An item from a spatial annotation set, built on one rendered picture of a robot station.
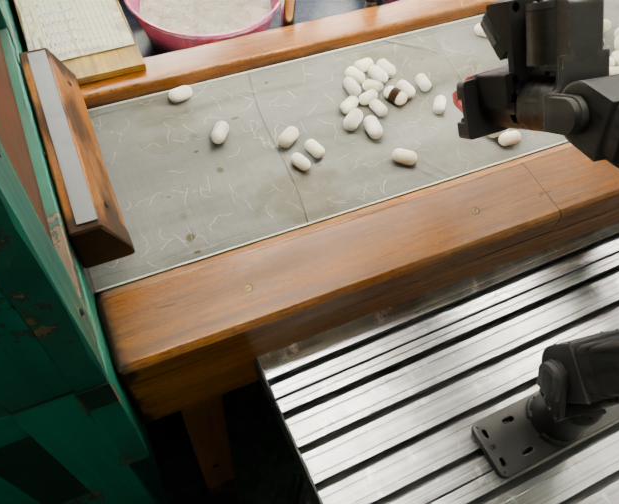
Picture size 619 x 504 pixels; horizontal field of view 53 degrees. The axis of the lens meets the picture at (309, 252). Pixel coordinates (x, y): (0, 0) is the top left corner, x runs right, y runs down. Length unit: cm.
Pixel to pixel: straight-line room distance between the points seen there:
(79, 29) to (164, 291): 47
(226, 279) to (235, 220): 11
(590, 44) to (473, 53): 47
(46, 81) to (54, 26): 23
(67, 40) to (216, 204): 35
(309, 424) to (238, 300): 17
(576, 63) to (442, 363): 39
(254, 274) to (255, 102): 31
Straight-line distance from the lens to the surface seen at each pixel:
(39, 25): 106
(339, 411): 77
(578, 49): 64
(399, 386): 79
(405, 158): 88
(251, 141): 89
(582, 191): 91
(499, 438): 79
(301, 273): 73
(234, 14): 111
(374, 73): 99
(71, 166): 73
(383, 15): 109
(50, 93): 82
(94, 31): 103
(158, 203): 83
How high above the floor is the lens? 139
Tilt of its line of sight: 57 degrees down
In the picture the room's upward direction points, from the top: 7 degrees clockwise
